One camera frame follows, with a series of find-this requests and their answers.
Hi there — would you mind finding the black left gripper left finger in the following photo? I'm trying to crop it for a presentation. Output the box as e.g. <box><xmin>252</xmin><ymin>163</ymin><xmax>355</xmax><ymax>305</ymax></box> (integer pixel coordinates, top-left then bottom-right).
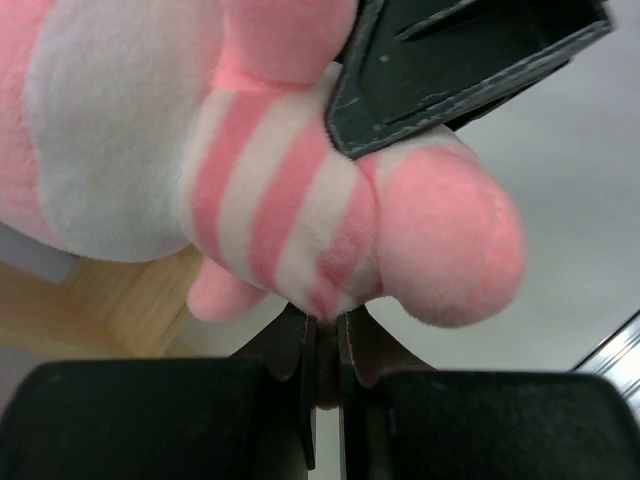
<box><xmin>1</xmin><ymin>306</ymin><xmax>317</xmax><ymax>479</ymax></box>

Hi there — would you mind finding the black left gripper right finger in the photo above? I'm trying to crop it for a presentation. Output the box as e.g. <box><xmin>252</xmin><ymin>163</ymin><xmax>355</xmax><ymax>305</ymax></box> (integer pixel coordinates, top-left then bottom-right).
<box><xmin>337</xmin><ymin>308</ymin><xmax>639</xmax><ymax>479</ymax></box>

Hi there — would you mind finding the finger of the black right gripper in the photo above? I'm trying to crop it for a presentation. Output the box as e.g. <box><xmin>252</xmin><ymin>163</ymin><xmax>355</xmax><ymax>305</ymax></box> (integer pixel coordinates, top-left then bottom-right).
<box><xmin>325</xmin><ymin>0</ymin><xmax>613</xmax><ymax>159</ymax></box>

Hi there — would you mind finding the pink frog plush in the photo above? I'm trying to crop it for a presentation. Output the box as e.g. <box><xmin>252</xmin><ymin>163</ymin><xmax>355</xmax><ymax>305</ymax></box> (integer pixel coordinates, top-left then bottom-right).
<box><xmin>1</xmin><ymin>1</ymin><xmax>525</xmax><ymax>327</ymax></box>

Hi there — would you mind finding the wooden two-tier shelf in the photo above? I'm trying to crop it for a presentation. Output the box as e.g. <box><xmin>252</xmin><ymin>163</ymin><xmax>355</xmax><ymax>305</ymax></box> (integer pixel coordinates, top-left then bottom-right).
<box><xmin>1</xmin><ymin>247</ymin><xmax>202</xmax><ymax>359</ymax></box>

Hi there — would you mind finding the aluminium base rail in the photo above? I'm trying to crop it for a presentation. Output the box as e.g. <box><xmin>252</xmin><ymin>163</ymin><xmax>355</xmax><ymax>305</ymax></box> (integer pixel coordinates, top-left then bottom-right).
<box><xmin>573</xmin><ymin>312</ymin><xmax>639</xmax><ymax>384</ymax></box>

